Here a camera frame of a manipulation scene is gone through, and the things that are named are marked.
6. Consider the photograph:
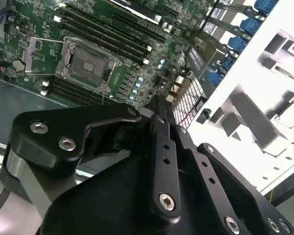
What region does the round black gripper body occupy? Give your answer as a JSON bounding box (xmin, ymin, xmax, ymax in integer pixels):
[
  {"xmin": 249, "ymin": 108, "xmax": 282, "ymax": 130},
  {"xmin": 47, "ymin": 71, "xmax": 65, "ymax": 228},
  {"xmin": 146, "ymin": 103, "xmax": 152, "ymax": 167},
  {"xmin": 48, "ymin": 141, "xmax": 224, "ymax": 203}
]
[{"xmin": 40, "ymin": 153, "xmax": 222, "ymax": 235}]

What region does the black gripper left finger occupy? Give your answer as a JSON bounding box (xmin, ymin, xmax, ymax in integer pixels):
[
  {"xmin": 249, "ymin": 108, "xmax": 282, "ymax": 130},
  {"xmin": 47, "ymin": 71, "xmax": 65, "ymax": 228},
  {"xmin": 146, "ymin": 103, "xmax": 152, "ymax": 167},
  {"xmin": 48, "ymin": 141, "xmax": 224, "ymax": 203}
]
[{"xmin": 0, "ymin": 94, "xmax": 184, "ymax": 225}]

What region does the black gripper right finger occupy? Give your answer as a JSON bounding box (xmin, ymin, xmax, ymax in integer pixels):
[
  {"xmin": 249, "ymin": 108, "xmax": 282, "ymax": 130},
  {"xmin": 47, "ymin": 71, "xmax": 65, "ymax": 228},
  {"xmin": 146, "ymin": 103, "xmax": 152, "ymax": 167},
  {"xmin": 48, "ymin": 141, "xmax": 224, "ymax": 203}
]
[{"xmin": 161, "ymin": 96, "xmax": 294, "ymax": 235}]

